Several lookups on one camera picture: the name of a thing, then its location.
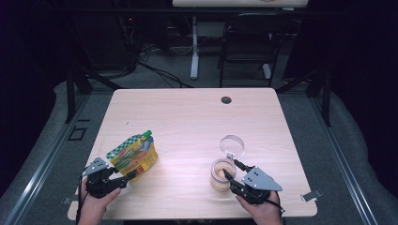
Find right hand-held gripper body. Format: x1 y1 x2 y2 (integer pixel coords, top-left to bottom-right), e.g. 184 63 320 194
230 166 283 205

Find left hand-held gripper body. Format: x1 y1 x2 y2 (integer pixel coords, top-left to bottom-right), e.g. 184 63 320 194
82 157 129 200

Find clear glass jar with lid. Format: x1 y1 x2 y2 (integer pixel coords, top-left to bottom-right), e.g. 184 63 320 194
209 134 246 193

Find yellow spouted pouch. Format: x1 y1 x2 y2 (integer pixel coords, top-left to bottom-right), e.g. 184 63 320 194
105 129 160 183

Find person's left hand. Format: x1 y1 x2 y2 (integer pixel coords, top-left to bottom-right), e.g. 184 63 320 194
79 179 122 219

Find person's right hand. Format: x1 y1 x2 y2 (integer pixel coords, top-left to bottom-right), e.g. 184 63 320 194
235 190 283 225

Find grey tape piece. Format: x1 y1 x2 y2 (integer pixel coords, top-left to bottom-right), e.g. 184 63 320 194
61 195 79 205
300 188 324 203

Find black metal stand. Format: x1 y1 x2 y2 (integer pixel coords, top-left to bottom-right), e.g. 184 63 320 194
64 66 124 125
275 66 332 128

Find black chair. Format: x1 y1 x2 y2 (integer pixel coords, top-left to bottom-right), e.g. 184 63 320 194
218 12 291 89

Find dark computer case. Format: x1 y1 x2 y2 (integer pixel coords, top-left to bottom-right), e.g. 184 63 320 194
74 14 137 72

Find white background desk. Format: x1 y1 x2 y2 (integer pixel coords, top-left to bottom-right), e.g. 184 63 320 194
172 0 311 81

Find pale rectangular box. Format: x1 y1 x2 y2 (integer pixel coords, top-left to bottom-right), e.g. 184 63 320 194
196 22 227 39

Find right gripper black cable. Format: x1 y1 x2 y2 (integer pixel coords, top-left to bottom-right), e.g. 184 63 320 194
265 190 286 216

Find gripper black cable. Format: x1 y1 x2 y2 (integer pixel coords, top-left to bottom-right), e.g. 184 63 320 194
265 190 286 216
75 172 88 225

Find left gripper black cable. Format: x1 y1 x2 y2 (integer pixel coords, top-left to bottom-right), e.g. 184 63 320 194
75 172 88 225

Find aluminium floor rail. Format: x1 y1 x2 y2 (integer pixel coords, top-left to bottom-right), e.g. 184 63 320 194
309 96 380 225
2 93 92 225

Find black floor cables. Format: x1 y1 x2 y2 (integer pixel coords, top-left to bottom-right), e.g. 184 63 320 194
136 43 193 89

